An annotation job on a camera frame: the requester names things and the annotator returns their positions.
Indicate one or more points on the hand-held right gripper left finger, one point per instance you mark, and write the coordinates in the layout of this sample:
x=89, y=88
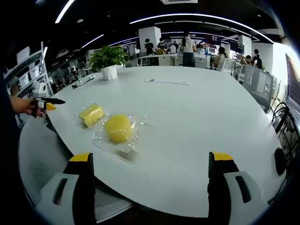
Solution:
x=80, y=187

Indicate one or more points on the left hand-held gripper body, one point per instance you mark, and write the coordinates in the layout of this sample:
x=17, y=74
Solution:
x=39, y=88

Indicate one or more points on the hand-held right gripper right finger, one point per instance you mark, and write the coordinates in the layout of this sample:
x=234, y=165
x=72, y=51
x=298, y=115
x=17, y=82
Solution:
x=222, y=187

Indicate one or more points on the oblong yellow silicone block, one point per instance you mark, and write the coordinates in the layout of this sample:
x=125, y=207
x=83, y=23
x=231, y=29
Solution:
x=92, y=114

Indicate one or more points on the round yellow silicone block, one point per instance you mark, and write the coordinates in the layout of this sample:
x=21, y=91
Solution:
x=117, y=128

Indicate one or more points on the person's left hand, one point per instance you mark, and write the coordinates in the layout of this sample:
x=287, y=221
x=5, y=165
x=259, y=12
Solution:
x=22, y=105

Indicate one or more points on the set of white storage bins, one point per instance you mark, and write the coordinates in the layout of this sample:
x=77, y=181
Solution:
x=34, y=71

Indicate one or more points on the small black table plug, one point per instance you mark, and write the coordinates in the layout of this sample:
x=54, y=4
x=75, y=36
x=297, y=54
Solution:
x=74, y=86

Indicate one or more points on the metal storage shelf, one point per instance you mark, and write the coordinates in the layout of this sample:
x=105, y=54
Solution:
x=35, y=61

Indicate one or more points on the operator in dark shirt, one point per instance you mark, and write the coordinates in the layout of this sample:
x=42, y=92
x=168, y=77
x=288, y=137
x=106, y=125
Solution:
x=6, y=98

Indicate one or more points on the black rounded armrest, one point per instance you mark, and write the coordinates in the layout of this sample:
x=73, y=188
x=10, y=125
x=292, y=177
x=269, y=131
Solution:
x=280, y=161

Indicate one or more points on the potted green plant white pot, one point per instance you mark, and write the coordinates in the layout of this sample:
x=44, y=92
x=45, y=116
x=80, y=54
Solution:
x=108, y=58

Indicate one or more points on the long ceiling light strip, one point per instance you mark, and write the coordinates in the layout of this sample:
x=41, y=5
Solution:
x=64, y=10
x=93, y=41
x=201, y=17

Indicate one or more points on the grey backed office chair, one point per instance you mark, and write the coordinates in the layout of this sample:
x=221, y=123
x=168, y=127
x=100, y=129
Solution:
x=259, y=85

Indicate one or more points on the white background desk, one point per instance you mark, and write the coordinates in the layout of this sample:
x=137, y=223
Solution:
x=159, y=59

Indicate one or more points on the white office chair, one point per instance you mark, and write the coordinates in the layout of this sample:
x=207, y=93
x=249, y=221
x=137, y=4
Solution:
x=228, y=64

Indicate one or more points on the monitor screen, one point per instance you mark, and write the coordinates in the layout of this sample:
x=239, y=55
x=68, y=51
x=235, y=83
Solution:
x=293, y=82

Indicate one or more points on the ceiling air conditioner vent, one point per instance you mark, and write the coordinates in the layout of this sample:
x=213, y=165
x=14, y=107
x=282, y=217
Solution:
x=179, y=1

